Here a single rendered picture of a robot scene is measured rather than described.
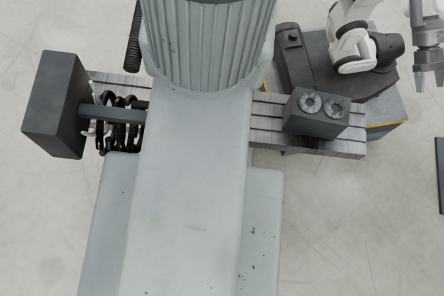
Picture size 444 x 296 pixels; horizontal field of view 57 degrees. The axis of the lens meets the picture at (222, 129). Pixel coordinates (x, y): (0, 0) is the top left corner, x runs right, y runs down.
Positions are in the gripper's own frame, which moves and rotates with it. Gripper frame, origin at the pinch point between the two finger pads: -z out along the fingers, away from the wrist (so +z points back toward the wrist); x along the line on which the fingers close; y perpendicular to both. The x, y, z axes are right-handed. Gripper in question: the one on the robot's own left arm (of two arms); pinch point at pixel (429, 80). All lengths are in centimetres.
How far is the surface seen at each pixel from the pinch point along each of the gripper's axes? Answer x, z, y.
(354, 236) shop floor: -60, -104, -93
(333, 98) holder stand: 6.3, -5.4, -34.6
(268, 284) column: 72, -37, 4
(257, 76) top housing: 71, 11, 8
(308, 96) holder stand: 14.7, -3.2, -39.3
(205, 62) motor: 91, 16, 23
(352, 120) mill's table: -12.7, -18.2, -43.8
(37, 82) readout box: 108, 16, -21
